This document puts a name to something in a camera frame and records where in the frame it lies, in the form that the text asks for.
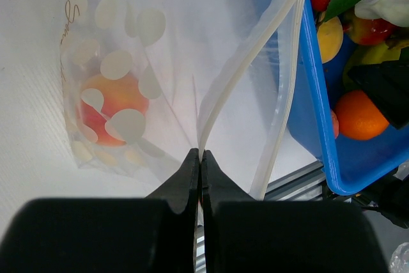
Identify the small pink peach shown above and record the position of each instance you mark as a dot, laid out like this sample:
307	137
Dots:
335	124

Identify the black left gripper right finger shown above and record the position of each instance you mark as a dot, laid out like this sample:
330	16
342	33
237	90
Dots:
245	235

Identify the red apple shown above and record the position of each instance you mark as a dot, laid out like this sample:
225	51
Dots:
367	31

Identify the orange fruit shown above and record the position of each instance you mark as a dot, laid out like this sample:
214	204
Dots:
358	117

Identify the blue plastic bin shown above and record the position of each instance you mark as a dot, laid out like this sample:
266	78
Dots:
349	165

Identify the clear dotted zip top bag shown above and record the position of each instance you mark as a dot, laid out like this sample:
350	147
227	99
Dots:
219	75

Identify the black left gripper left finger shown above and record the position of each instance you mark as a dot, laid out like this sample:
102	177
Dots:
152	234

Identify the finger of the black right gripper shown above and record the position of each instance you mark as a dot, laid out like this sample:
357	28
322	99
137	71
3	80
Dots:
386	84

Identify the yellow orange with leaf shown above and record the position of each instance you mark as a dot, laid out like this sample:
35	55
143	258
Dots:
330	37

